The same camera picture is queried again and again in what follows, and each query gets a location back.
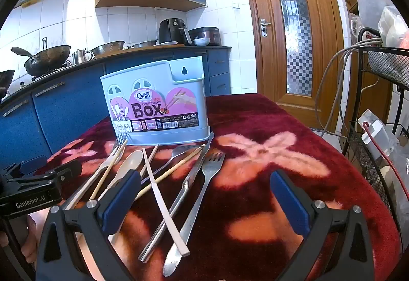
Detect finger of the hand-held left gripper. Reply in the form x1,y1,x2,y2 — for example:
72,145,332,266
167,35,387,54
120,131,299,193
35,159,83,188
0,155,48,180

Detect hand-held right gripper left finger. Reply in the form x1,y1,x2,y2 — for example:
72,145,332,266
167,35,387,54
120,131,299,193
36,170,143,281

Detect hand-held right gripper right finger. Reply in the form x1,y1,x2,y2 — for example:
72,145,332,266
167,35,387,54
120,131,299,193
269,169,376,281

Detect cream plastic spoon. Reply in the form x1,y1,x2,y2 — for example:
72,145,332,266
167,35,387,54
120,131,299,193
97,150,144,245

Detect white chopstick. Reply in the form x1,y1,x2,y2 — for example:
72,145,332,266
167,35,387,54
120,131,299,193
142,147,190,257

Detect steel fork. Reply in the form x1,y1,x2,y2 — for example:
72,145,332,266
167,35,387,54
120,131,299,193
162,150,226,278
64,133,128,211

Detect steel spoon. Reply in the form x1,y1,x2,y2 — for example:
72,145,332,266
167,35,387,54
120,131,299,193
141,144,205,184

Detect light blue chopstick box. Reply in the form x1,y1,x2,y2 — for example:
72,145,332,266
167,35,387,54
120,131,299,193
100,56,214,145

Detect person's left hand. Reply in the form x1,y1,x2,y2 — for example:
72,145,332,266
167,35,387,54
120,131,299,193
0,214,40,265

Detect wooden chopstick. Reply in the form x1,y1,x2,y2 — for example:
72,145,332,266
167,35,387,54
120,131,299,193
140,144,159,180
134,144,206,201
89,139,129,201

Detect steel knife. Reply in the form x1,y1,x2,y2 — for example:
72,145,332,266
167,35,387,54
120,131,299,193
137,131,215,262

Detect blue counter cabinets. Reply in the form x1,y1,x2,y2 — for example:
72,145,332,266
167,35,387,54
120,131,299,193
0,46,232,169

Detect dark frying pan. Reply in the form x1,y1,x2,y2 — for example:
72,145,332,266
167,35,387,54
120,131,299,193
0,70,15,93

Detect red floral blanket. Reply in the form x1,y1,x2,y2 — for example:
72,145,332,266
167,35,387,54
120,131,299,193
32,93,402,281

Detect black wok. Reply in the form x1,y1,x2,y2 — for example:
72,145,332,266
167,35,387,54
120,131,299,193
11,37,71,77

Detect white power strip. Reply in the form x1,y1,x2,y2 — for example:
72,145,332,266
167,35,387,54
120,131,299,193
358,110,396,160

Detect steel kettle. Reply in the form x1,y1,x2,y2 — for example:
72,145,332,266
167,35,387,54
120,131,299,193
72,48,94,65

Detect steel colander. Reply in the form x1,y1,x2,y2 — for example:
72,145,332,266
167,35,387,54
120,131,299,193
91,41,126,57

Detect wooden door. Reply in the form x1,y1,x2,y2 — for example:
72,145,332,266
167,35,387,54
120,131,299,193
239,0,344,134

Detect steel bowl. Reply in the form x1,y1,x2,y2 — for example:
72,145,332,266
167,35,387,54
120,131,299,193
132,40,158,49

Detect black air fryer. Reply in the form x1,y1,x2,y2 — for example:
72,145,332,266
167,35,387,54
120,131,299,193
159,19,192,45

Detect white plastic bag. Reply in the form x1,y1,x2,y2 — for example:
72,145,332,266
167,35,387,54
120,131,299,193
377,6,409,48

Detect black wire rack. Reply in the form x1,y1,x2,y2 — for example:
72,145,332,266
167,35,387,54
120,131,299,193
342,27,409,237

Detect red cable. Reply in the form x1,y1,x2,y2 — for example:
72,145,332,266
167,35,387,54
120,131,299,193
362,124,409,205

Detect grey cables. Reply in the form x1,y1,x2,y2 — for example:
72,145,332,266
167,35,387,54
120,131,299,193
320,39,384,138

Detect metal door handle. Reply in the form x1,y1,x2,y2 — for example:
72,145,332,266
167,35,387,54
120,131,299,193
259,18,271,38

